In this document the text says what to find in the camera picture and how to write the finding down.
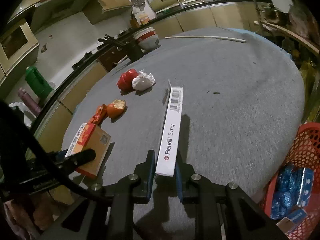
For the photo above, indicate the black chopstick holder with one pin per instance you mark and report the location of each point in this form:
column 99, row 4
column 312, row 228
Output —
column 135, row 51

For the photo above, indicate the orange snack wrapper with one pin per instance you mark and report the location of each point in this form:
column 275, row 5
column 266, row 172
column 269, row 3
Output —
column 98, row 115

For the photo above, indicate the large white red bowl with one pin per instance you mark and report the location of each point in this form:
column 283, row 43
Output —
column 150, row 42

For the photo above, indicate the red plastic basket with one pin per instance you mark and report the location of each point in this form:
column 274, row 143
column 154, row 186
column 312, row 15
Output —
column 300, row 150

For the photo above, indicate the white black electric kettle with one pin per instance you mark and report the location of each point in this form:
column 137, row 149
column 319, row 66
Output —
column 18, row 108

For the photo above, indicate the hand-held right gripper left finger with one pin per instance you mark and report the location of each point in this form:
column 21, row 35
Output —
column 150, row 175

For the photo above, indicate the person's left hand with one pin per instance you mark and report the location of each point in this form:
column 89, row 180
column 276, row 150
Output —
column 22, row 215

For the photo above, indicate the knife block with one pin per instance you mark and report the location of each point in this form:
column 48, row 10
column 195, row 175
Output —
column 133, row 21

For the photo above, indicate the metal storage rack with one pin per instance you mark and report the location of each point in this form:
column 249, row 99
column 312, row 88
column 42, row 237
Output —
column 282, row 17

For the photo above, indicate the blue tablecloth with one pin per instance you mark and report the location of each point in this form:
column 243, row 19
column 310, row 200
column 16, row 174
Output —
column 241, row 31

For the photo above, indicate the green thermos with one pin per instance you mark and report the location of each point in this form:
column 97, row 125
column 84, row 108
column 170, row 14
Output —
column 37, row 80

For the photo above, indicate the metal faucet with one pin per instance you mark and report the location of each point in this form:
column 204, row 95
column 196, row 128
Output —
column 179, row 0

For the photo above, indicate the white tissue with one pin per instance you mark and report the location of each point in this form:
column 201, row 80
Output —
column 143, row 81

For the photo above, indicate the orange peel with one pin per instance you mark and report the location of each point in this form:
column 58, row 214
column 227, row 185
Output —
column 116, row 108

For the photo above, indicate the yellow packet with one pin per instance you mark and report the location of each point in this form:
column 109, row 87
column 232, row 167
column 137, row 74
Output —
column 143, row 18

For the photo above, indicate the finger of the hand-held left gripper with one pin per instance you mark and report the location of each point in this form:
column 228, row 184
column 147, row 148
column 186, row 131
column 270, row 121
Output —
column 80, row 157

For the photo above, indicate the small dark crumbs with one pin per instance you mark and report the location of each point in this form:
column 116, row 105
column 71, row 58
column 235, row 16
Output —
column 215, row 92

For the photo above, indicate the blue plastic bag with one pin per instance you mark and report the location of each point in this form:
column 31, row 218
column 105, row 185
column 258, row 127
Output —
column 285, row 187

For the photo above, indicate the blue foil packet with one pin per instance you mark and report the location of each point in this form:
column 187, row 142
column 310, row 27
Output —
column 306, row 187

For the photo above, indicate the wooden shelf board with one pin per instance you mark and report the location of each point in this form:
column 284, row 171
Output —
column 287, row 33

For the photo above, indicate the white medicine box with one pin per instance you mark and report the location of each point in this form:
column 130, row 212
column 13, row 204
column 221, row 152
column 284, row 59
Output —
column 172, row 130

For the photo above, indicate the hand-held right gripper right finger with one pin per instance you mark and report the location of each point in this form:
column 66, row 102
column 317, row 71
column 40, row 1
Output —
column 178, row 180

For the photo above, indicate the beige range hood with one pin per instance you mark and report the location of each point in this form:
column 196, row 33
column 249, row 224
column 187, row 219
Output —
column 110, row 5

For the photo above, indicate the purple thermos bottle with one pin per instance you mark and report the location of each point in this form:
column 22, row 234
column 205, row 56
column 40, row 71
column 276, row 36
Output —
column 27, row 100

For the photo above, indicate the dark built-in oven door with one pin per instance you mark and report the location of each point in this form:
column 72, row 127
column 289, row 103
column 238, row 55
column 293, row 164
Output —
column 112, row 60

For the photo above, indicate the small grey fan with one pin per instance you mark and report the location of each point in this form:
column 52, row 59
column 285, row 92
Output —
column 138, row 1

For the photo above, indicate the red plastic bag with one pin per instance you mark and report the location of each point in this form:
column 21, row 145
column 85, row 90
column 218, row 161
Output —
column 127, row 78

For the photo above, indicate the blue toothpaste box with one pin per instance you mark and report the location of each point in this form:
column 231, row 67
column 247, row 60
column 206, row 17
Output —
column 292, row 217

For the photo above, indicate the black gas stove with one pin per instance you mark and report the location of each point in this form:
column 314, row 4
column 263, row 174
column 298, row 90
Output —
column 85, row 60

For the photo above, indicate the brown red cardboard box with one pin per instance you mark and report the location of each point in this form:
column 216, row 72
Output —
column 92, row 145

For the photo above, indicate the long white rod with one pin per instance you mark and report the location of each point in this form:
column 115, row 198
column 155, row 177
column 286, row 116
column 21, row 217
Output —
column 205, row 37

